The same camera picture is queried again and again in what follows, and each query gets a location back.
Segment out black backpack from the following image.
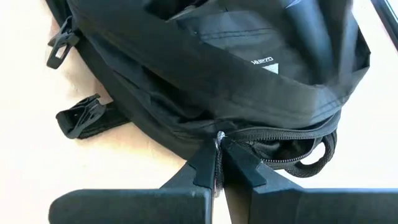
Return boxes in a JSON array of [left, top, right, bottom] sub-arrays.
[[43, 0, 373, 180]]

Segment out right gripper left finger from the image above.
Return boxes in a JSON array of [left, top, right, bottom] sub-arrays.
[[49, 138, 218, 224]]

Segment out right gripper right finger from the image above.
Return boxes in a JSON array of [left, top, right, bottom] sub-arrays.
[[221, 136, 398, 224]]

